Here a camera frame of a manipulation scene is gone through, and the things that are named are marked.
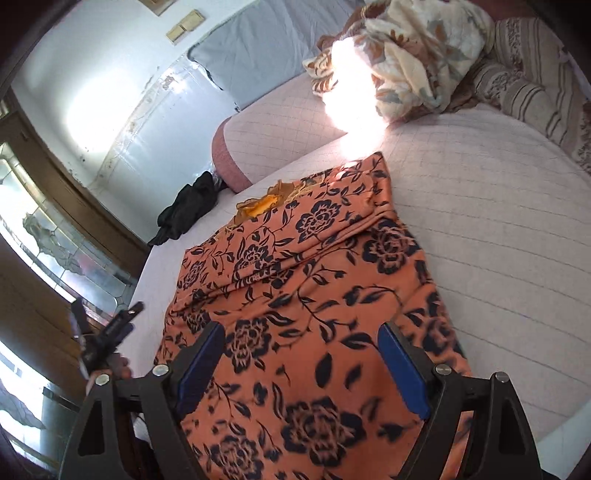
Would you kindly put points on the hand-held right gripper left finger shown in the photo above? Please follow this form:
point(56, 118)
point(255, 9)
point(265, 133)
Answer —
point(199, 369)

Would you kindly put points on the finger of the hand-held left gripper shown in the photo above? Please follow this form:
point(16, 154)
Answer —
point(122, 321)
point(78, 321)

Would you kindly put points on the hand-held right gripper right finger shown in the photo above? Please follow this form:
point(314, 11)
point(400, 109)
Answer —
point(402, 369)

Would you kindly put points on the orange floral garment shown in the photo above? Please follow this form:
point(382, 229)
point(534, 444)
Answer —
point(304, 323)

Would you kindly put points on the person's left hand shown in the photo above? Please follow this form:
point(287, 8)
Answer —
point(122, 367)

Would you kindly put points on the brown wardrobe with mirror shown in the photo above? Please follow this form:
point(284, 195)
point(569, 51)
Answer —
point(51, 258)

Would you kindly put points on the black cloth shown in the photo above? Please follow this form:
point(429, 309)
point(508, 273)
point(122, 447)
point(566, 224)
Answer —
point(187, 207)

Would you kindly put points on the pink quilted bed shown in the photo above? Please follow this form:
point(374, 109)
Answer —
point(485, 240)

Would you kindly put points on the pink bolster pillow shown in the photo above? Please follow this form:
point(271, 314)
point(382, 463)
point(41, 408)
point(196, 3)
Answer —
point(277, 138)

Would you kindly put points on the grey-blue pillow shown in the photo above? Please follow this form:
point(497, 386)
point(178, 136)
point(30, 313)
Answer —
point(258, 50)

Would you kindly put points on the cream floral blanket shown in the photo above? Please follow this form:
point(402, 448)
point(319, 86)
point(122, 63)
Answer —
point(415, 55)

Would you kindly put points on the striped beige blanket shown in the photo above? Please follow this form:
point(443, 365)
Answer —
point(531, 78)

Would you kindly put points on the beige wall switch plate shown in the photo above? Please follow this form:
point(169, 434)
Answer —
point(191, 19)
point(175, 33)

